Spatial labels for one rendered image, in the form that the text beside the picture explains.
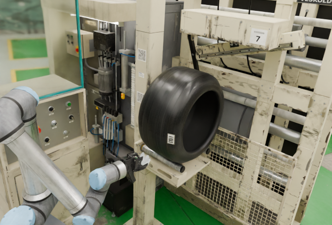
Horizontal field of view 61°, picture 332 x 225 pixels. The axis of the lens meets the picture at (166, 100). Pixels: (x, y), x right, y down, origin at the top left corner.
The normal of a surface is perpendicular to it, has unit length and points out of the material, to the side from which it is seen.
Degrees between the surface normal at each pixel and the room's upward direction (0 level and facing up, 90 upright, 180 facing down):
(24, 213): 10
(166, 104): 57
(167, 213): 0
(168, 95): 46
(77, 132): 90
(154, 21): 90
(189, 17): 90
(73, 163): 90
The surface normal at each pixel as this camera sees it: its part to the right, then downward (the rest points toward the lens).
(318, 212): 0.06, -0.92
